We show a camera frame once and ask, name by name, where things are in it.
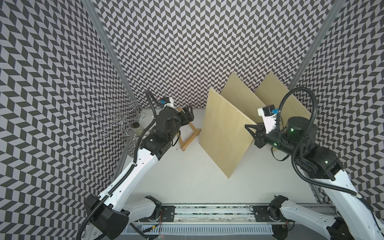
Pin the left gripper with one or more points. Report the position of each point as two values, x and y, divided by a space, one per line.
190 117

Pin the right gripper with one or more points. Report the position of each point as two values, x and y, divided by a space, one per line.
260 132

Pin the small wooden easel piece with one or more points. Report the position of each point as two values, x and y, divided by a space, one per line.
188 134

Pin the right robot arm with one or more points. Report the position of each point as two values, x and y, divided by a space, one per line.
321 167

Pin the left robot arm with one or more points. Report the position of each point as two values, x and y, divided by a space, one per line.
109 211

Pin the glass spice jar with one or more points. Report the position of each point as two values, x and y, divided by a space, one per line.
138 128

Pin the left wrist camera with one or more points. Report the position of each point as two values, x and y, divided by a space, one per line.
167 102

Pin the wire mug tree stand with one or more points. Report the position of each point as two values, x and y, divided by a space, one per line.
120 120

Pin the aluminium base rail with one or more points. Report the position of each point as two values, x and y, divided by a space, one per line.
211 219

